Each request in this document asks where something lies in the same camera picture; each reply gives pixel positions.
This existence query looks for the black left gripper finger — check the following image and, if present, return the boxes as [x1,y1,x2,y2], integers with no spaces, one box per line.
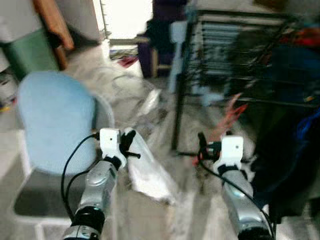
[121,129,137,153]

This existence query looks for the white shirt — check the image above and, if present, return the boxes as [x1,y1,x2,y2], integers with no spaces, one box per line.
[122,127,179,204]

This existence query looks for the pink clothes hanger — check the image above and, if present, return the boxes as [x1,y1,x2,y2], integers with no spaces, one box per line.
[192,92,249,166]

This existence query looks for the navy garment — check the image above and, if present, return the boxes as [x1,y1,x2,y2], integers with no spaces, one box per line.
[249,107,320,224]

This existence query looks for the light blue cushion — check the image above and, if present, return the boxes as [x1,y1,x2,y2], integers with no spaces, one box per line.
[16,70,96,176]

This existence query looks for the black clothes drying rack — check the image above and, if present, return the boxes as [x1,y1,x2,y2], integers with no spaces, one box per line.
[169,9,320,151]

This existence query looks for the white metal folding chair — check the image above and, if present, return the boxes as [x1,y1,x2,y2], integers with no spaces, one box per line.
[12,92,119,240]

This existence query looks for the blue storage bin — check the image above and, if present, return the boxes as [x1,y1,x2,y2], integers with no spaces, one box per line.
[272,44,320,101]

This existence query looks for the green plastic bin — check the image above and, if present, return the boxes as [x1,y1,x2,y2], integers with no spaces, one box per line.
[0,27,60,82]

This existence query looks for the red cloth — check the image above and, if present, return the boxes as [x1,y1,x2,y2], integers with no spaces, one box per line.
[287,27,320,49]

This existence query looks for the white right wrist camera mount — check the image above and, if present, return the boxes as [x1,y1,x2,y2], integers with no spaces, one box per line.
[219,135,245,169]

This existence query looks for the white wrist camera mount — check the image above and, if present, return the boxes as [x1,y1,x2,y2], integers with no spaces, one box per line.
[219,135,245,169]
[98,128,123,161]

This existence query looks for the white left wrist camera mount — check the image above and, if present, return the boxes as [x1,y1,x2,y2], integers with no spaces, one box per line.
[98,128,123,161]

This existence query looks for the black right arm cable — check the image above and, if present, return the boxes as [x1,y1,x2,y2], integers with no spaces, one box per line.
[197,154,277,238]

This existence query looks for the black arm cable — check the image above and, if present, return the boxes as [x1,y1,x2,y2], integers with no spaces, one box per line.
[197,154,277,238]
[60,133,100,219]

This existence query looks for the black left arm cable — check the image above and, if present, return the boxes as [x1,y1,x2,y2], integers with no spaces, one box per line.
[60,133,100,219]

